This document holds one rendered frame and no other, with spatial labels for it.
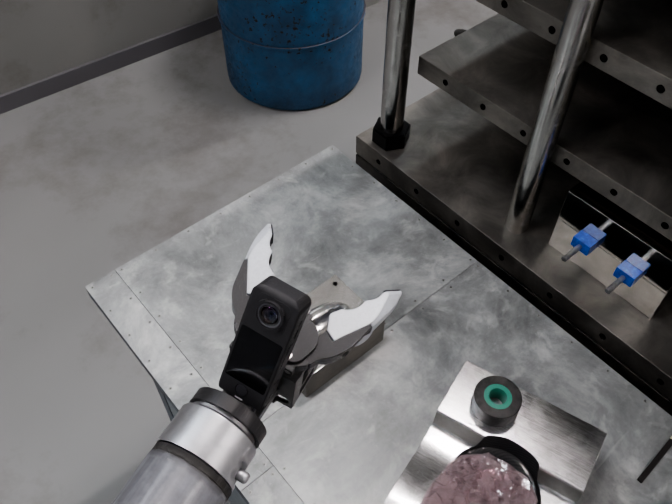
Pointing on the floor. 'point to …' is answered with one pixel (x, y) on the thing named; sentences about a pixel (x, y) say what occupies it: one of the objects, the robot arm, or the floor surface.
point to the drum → (292, 50)
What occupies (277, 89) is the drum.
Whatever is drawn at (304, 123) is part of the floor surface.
